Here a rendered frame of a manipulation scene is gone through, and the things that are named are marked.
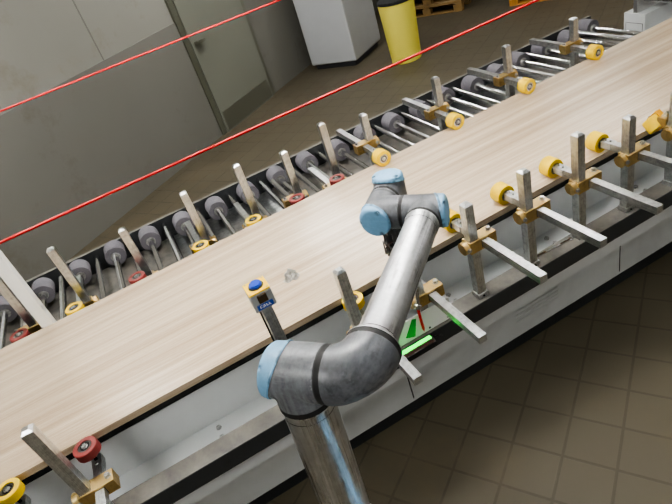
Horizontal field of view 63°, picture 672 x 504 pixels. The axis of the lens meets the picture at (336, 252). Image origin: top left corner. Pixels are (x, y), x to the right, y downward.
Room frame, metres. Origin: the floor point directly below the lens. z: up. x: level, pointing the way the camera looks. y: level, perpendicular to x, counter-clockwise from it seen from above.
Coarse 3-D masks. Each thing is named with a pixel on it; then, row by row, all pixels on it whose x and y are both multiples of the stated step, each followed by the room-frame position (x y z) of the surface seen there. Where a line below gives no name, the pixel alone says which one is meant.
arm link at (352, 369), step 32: (416, 224) 1.08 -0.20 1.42; (448, 224) 1.15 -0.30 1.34; (416, 256) 0.98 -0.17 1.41; (384, 288) 0.88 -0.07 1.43; (416, 288) 0.91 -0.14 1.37; (384, 320) 0.79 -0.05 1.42; (352, 352) 0.72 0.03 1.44; (384, 352) 0.71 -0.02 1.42; (320, 384) 0.69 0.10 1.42; (352, 384) 0.68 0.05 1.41
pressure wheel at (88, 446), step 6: (84, 438) 1.29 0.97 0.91; (90, 438) 1.28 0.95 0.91; (96, 438) 1.28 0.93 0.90; (78, 444) 1.27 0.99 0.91; (84, 444) 1.26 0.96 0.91; (90, 444) 1.26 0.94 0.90; (96, 444) 1.25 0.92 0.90; (78, 450) 1.25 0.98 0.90; (84, 450) 1.24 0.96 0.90; (90, 450) 1.23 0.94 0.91; (96, 450) 1.24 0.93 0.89; (78, 456) 1.22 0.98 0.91; (84, 456) 1.22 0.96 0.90; (90, 456) 1.22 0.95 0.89; (96, 456) 1.26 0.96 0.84; (84, 462) 1.22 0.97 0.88
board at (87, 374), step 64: (576, 64) 2.84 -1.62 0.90; (640, 64) 2.57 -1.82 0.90; (448, 128) 2.60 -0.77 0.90; (512, 128) 2.36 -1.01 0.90; (576, 128) 2.16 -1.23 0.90; (640, 128) 1.98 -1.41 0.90; (320, 192) 2.39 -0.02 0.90; (448, 192) 2.00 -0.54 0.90; (192, 256) 2.20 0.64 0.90; (256, 256) 2.02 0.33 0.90; (320, 256) 1.85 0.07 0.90; (384, 256) 1.71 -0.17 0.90; (64, 320) 2.03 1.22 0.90; (128, 320) 1.87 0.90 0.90; (192, 320) 1.72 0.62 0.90; (256, 320) 1.59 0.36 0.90; (0, 384) 1.74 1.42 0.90; (64, 384) 1.60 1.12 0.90; (128, 384) 1.48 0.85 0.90; (192, 384) 1.40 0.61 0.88; (0, 448) 1.38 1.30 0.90; (64, 448) 1.28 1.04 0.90
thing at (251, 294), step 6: (264, 282) 1.34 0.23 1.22; (246, 288) 1.35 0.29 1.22; (258, 288) 1.32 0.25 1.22; (264, 288) 1.32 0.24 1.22; (270, 288) 1.32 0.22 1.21; (246, 294) 1.35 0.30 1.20; (252, 294) 1.31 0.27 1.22; (258, 294) 1.31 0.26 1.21; (270, 294) 1.32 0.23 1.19; (252, 300) 1.30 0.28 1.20; (258, 312) 1.30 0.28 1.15
